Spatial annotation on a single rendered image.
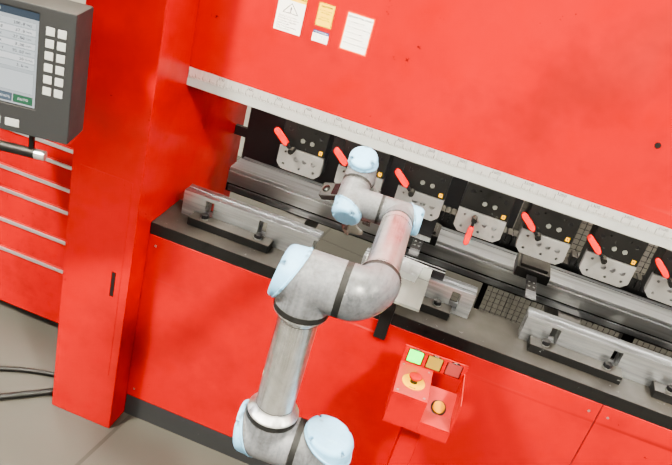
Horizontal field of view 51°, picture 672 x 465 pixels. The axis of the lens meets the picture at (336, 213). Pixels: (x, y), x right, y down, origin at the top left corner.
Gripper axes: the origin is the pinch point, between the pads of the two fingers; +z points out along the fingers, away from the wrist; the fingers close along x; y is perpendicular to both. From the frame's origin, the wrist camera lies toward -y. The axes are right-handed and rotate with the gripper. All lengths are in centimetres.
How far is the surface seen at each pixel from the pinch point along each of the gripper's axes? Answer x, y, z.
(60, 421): -75, -81, 93
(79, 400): -66, -78, 90
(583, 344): 10, 79, 34
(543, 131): 42, 41, -18
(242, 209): 5, -41, 30
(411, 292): -4.3, 23.5, 18.3
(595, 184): 37, 61, -10
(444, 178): 27.0, 19.7, 0.4
